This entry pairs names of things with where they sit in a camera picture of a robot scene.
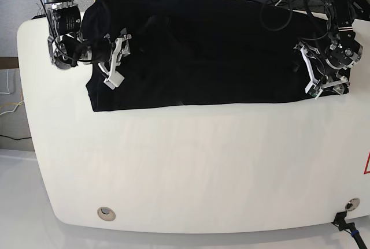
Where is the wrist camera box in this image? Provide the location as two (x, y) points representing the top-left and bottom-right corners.
(103, 73), (124, 90)
(305, 82), (323, 99)

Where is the metal table grommet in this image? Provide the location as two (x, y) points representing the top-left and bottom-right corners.
(97, 207), (116, 222)
(345, 198), (360, 211)

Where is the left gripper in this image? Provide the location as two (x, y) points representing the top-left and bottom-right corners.
(294, 32), (363, 95)

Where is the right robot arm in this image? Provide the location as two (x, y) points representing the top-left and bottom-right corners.
(40, 0), (132, 89)

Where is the black T-shirt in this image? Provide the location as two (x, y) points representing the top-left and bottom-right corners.
(85, 0), (352, 113)

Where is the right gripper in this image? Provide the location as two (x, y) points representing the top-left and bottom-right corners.
(62, 28), (132, 80)

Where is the right metal table grommet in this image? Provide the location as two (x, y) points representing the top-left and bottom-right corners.
(345, 198), (360, 211)

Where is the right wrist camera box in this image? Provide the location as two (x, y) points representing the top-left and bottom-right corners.
(103, 73), (124, 90)

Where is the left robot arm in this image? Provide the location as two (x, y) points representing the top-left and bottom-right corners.
(295, 0), (363, 99)

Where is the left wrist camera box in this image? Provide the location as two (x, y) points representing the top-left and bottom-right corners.
(305, 82), (323, 99)

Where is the black cable with clamp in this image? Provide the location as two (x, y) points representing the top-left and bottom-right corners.
(331, 211), (370, 249)

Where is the left metal table grommet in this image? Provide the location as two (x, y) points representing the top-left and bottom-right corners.
(97, 207), (116, 222)

